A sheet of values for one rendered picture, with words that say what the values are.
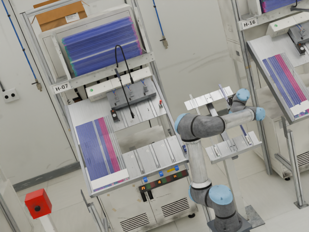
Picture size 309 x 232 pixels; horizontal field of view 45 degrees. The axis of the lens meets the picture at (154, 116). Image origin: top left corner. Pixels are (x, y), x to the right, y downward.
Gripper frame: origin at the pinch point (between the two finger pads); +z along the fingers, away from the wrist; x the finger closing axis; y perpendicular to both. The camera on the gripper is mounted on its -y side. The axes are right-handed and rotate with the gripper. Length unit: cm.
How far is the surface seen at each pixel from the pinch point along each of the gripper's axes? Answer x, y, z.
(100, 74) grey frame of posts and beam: 76, 59, 9
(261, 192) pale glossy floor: -16, -61, 72
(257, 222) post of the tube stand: 3, -78, 45
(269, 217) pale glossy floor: -7, -78, 47
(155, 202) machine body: 70, -38, 54
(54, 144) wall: 157, 64, 184
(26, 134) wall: 180, 82, 172
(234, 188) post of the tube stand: 12, -49, 32
